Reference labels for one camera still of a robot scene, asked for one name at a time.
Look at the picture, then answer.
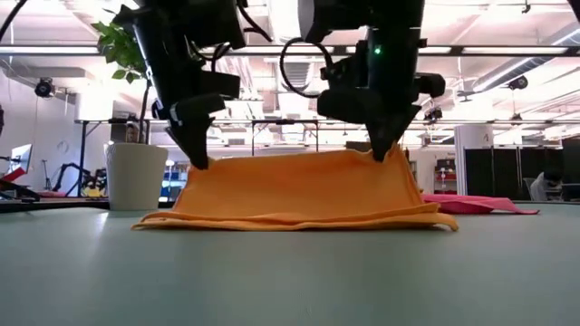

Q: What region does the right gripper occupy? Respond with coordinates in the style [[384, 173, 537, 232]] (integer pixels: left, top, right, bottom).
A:
[[315, 38, 430, 164]]

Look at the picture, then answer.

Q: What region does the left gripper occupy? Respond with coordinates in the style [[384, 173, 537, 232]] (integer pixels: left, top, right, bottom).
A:
[[133, 17, 227, 171]]

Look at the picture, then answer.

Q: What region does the orange microfiber towel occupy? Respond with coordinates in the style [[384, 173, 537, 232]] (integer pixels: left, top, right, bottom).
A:
[[130, 143, 459, 233]]

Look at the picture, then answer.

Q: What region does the pink microfiber towel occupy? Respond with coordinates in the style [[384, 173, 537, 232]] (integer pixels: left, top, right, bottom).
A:
[[420, 193, 540, 216]]

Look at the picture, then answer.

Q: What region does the blue storage shelf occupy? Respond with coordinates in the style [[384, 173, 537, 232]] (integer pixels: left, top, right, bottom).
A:
[[159, 163, 190, 204]]

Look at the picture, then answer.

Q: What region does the beige plant pot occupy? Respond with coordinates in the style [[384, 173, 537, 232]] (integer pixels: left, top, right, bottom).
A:
[[105, 142, 169, 212]]

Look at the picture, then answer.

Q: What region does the green leafy plant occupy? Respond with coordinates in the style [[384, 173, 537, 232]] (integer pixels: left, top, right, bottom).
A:
[[92, 20, 153, 146]]

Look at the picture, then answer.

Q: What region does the black light strip bar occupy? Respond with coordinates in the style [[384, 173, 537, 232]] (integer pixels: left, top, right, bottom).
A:
[[0, 43, 580, 58]]

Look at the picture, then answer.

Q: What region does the person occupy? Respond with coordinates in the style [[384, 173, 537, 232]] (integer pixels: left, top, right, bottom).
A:
[[529, 168, 566, 203]]

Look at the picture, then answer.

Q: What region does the green table mat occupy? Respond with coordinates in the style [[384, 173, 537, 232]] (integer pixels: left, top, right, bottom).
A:
[[0, 202, 580, 326]]

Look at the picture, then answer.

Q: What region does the white-screen monitor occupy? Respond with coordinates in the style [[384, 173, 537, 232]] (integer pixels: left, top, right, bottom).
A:
[[7, 143, 34, 178]]

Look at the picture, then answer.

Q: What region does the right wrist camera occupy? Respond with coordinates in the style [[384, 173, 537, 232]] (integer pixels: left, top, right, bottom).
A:
[[414, 72, 448, 99]]

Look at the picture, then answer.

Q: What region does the black right camera cable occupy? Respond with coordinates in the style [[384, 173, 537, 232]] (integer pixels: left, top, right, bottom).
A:
[[279, 37, 335, 100]]

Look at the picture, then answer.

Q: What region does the black camera cable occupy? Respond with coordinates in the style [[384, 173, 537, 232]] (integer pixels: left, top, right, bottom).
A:
[[188, 0, 274, 73], [279, 37, 335, 100]]

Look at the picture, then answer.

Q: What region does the long horizontal ceiling rail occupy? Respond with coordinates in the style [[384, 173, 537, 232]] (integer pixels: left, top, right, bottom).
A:
[[74, 118, 534, 127]]

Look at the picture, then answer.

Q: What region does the black left camera cable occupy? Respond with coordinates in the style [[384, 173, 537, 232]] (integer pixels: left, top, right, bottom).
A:
[[188, 0, 274, 73]]

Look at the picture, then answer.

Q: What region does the black rail stand post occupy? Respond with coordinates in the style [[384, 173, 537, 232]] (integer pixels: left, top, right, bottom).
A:
[[77, 120, 90, 198]]

